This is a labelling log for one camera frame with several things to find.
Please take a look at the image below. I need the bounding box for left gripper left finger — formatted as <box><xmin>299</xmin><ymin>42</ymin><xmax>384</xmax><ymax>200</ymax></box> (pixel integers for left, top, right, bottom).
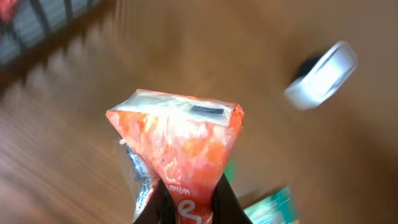
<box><xmin>133</xmin><ymin>180</ymin><xmax>176</xmax><ymax>224</ymax></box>

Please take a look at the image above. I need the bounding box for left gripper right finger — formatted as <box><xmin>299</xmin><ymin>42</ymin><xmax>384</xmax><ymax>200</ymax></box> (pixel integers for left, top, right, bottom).
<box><xmin>212</xmin><ymin>174</ymin><xmax>252</xmax><ymax>224</ymax></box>

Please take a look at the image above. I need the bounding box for teal wet wipes pack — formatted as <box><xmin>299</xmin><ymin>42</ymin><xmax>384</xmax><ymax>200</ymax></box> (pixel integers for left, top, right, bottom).
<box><xmin>244</xmin><ymin>187</ymin><xmax>300</xmax><ymax>224</ymax></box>

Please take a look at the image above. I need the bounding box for green lid jar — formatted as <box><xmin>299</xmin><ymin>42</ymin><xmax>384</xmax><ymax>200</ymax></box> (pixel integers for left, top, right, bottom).
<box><xmin>224</xmin><ymin>158</ymin><xmax>236</xmax><ymax>184</ymax></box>

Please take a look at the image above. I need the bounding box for white barcode scanner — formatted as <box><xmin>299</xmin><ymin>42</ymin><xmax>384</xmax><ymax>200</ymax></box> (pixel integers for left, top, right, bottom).
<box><xmin>284</xmin><ymin>40</ymin><xmax>358</xmax><ymax>110</ymax></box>

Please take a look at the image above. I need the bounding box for grey plastic shopping basket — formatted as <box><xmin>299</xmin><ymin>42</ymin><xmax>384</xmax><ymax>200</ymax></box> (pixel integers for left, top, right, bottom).
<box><xmin>1</xmin><ymin>0</ymin><xmax>102</xmax><ymax>67</ymax></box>

